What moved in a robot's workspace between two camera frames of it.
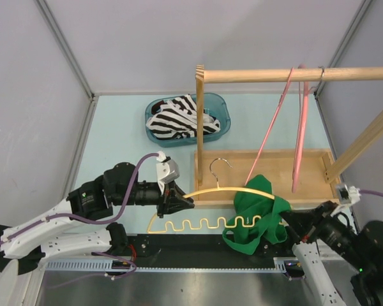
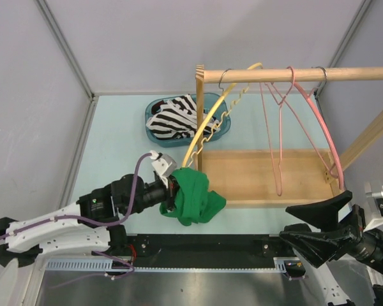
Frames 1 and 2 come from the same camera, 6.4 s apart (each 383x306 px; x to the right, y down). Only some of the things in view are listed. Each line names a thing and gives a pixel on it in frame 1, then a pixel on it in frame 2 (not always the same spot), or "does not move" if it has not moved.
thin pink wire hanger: (268, 127) -> (282, 104)
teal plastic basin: (171, 120) does not move
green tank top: (248, 204) -> (195, 202)
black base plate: (200, 251) does not move
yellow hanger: (208, 190) -> (196, 128)
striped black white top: (177, 118) does not move
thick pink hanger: (300, 133) -> (310, 97)
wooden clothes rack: (302, 176) does not move
